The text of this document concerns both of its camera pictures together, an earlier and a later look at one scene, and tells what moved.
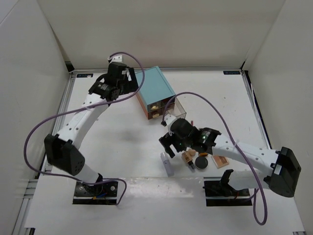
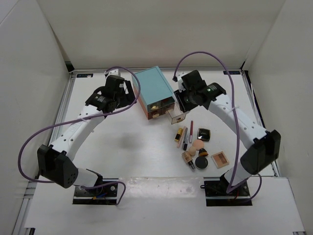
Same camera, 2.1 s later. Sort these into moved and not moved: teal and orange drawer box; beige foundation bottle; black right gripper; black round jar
Moved: black right gripper
Not moved: teal and orange drawer box; black round jar; beige foundation bottle
